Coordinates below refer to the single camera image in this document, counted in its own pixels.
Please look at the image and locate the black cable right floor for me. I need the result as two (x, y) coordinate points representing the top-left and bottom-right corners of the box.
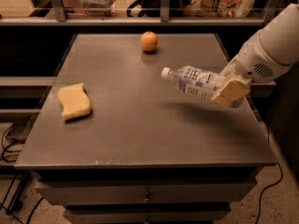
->
(254, 131), (284, 224)

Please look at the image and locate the black cables left floor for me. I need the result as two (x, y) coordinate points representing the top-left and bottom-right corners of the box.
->
(0, 115), (45, 224)

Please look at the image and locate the blue label plastic water bottle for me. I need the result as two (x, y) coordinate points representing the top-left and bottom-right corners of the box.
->
(161, 65), (244, 108)

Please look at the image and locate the clear plastic container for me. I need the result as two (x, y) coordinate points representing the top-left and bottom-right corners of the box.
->
(80, 0), (116, 17)

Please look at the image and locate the grey metal railing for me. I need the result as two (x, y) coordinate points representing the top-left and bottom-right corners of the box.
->
(0, 0), (299, 27)

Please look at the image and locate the black bag on shelf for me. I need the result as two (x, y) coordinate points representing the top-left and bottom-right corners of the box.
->
(126, 0), (194, 17)

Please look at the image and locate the drawer with knob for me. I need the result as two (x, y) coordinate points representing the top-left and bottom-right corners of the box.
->
(36, 178), (256, 206)
(64, 203), (231, 224)

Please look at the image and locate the orange fruit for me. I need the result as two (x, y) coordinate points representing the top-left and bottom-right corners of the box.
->
(140, 31), (158, 52)

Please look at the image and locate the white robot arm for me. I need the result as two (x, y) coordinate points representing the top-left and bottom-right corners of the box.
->
(211, 4), (299, 105)

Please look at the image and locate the lower drawer with knob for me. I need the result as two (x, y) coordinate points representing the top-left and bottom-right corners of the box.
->
(64, 203), (231, 224)

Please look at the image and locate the yellow sponge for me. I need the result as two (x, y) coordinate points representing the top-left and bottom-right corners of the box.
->
(58, 83), (92, 121)

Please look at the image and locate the upper drawer with knob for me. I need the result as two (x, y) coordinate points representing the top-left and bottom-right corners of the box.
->
(36, 178), (256, 206)

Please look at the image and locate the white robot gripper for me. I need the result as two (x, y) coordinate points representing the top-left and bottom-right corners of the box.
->
(211, 31), (290, 105)

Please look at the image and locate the grey drawer cabinet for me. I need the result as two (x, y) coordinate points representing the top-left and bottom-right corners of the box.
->
(13, 32), (278, 224)

